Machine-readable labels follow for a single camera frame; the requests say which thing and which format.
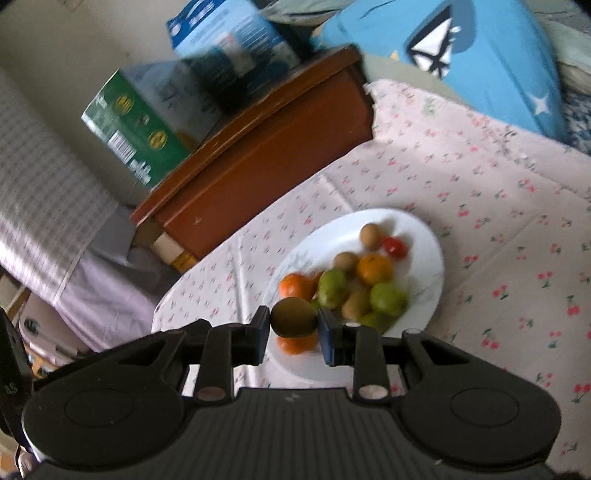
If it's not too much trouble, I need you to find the cherry print tablecloth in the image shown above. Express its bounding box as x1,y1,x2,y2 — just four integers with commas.
152,138,591,462

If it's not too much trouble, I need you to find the orange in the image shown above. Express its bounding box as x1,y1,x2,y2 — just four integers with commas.
278,273,319,301
276,333,319,355
355,254,394,287

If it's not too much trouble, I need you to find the green apple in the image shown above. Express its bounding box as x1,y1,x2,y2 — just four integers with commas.
369,281,409,317
316,268,350,309
360,311,393,334

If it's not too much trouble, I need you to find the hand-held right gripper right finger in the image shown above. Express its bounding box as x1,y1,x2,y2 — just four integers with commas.
316,307,481,402

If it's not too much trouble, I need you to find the white plate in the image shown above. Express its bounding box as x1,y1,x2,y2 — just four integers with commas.
261,208,446,382

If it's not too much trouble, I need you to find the grey cloth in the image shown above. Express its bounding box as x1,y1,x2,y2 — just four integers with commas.
88,208,178,280

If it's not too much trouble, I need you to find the floral branch print cloth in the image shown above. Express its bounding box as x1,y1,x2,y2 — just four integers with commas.
365,78,591,195

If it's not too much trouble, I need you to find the green printed carton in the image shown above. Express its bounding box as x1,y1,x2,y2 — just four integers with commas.
81,60,223,190

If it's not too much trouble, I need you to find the plaid cloth with lace trim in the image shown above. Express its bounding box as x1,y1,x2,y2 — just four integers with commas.
0,69,119,302

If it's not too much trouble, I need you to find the lilac gingham cloth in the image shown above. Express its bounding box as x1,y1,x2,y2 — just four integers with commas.
53,231,185,354

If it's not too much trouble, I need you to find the red tomato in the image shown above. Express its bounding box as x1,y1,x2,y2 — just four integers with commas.
383,236,409,258

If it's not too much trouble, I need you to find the brown wooden cabinet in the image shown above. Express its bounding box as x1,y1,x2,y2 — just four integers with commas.
129,46,376,262

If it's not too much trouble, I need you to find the cardboard box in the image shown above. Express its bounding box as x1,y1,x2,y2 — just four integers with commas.
150,231,200,274

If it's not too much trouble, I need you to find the tan kiwi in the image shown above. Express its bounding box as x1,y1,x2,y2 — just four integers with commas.
333,251,361,278
360,223,385,251
342,290,372,321
270,298,319,337

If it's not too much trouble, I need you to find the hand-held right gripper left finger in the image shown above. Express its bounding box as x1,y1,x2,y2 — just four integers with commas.
111,305,272,407

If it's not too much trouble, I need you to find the blue printed carton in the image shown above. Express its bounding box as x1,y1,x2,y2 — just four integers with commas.
166,0,303,117

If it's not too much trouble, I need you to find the white folding frame black trim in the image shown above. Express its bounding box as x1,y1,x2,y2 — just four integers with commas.
18,295,89,361

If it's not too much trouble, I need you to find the blue pillow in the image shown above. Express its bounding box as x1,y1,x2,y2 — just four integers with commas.
318,0,571,145

